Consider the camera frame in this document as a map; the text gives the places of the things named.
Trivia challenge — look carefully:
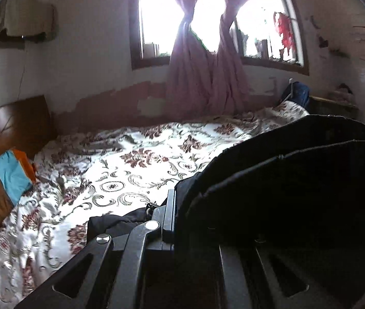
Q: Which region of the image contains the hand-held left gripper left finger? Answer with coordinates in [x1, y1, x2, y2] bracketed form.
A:
[13, 188, 176, 309]

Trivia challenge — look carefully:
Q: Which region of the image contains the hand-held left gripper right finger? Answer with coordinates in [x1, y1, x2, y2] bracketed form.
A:
[218, 244, 344, 309]

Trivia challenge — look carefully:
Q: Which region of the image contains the dark puffer jacket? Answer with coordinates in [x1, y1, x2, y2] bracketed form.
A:
[86, 114, 365, 309]

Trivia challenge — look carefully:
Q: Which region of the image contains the floral bed sheet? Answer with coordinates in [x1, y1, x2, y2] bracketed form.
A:
[0, 101, 311, 309]

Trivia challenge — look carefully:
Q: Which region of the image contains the orange cloth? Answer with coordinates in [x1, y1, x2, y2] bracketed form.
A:
[0, 148, 37, 229]

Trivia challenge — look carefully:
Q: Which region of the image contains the blue garment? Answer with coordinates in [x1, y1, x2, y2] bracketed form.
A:
[280, 81, 310, 109]

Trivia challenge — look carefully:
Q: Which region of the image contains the wooden headboard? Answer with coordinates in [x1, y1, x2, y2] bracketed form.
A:
[0, 95, 58, 171]

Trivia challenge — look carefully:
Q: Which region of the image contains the brown framed window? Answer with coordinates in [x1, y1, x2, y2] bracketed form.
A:
[129, 0, 310, 76]

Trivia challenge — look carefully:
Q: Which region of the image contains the wooden side table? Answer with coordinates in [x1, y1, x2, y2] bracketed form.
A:
[309, 95, 360, 120]

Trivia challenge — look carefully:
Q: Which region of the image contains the pale bundle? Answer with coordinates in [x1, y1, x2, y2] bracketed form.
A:
[328, 83, 356, 104]

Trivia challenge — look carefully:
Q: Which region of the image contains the red window decoration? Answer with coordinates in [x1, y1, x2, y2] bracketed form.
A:
[273, 11, 299, 61]

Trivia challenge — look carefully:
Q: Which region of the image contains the beige cloth covered shelf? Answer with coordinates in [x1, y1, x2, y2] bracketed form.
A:
[0, 0, 58, 43]

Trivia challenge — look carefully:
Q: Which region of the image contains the thin wall cable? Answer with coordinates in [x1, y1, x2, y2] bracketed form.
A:
[17, 36, 28, 100]

